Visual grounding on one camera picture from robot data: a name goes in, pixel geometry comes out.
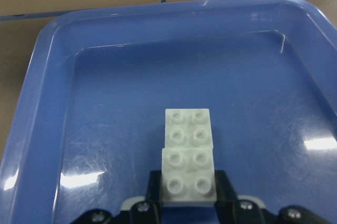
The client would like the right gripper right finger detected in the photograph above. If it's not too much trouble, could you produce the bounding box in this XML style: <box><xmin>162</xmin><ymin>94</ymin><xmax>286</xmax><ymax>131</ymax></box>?
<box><xmin>214</xmin><ymin>170</ymin><xmax>265</xmax><ymax>223</ymax></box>

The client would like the white block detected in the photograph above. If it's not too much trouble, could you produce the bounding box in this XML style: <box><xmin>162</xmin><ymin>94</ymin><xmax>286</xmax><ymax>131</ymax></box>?
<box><xmin>165</xmin><ymin>108</ymin><xmax>213</xmax><ymax>148</ymax></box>
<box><xmin>161</xmin><ymin>148</ymin><xmax>217</xmax><ymax>207</ymax></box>

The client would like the blue plastic tray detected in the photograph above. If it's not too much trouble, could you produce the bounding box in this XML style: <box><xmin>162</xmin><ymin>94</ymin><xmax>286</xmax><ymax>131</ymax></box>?
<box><xmin>1</xmin><ymin>0</ymin><xmax>336</xmax><ymax>223</ymax></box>

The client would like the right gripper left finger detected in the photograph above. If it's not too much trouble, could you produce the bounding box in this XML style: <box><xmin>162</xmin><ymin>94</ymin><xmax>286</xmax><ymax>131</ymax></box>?
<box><xmin>122</xmin><ymin>170</ymin><xmax>162</xmax><ymax>223</ymax></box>

